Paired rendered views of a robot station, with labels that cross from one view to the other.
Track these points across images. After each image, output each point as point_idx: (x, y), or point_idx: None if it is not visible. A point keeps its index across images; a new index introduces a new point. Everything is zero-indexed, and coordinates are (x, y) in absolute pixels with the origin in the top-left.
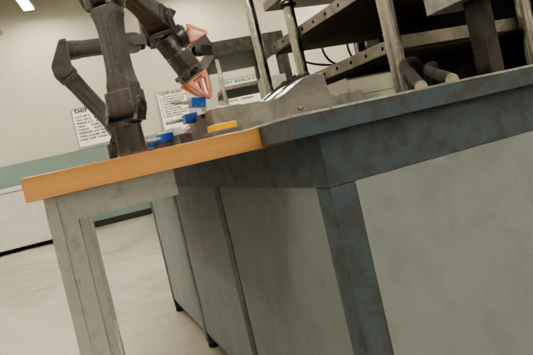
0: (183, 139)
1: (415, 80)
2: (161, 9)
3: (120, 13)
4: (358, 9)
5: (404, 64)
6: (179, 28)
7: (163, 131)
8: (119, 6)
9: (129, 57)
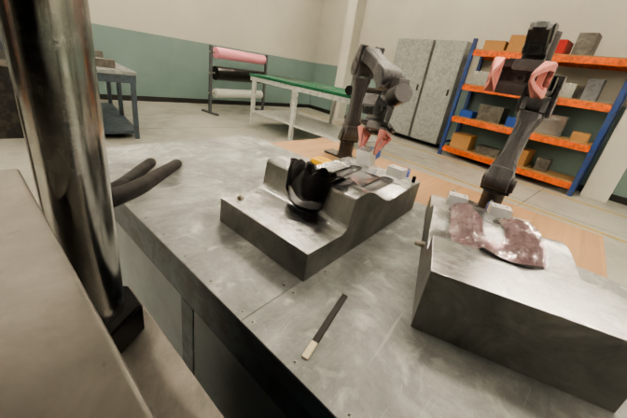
0: (428, 202)
1: (177, 160)
2: (376, 70)
3: (354, 81)
4: None
5: (153, 172)
6: (397, 81)
7: (491, 204)
8: (354, 77)
9: (351, 106)
